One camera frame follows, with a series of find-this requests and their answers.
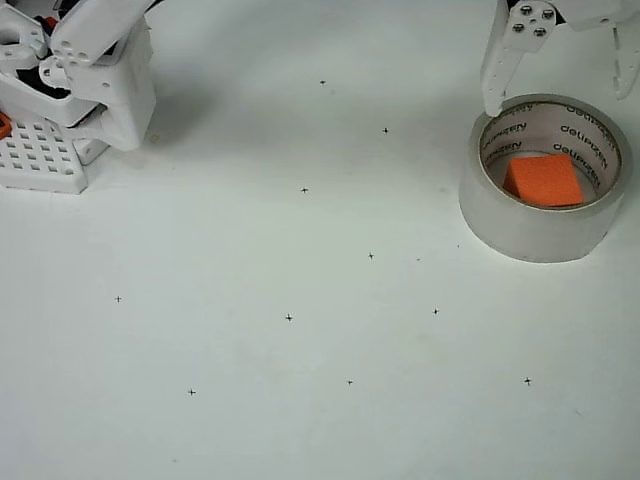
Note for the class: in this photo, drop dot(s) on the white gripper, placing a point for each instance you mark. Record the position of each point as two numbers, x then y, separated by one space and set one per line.
534 21

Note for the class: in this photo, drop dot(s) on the orange table clamp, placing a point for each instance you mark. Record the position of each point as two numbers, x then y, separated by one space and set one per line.
4 125

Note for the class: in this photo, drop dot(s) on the clear packing tape roll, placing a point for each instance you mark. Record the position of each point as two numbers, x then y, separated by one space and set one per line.
500 230

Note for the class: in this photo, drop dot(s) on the orange cube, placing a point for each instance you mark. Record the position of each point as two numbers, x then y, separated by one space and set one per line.
545 180

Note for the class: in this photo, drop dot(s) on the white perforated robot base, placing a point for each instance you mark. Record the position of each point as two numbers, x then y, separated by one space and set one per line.
40 160

